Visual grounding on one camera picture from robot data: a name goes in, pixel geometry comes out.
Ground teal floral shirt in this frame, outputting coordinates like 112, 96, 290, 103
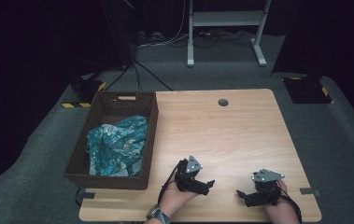
85, 115, 149, 177

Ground person's right hand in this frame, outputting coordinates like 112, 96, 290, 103
264, 179, 300, 224

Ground white desk frame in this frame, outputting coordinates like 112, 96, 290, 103
187, 0, 272, 68

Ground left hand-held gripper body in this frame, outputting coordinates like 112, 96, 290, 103
174, 154, 205, 192

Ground black stand with striped base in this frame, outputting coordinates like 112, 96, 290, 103
62, 77, 107, 109
281, 76, 334, 105

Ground black floor stand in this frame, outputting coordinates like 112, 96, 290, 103
99, 0, 174, 92

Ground grey wristwatch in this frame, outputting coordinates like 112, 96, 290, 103
146, 204, 172, 224

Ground white floor cable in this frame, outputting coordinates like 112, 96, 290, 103
136, 0, 191, 49

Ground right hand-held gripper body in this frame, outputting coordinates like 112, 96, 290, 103
251, 168, 286, 206

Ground grey tape strip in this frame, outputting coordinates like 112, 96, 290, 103
299, 187, 322, 196
75, 188, 96, 206

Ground person's left hand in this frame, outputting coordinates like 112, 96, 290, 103
159, 181, 199, 217

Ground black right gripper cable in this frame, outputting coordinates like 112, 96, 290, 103
278, 186, 304, 224

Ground black floor cables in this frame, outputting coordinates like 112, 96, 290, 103
192, 29, 253, 49

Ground brown woven basket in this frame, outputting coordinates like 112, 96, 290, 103
63, 91, 160, 190

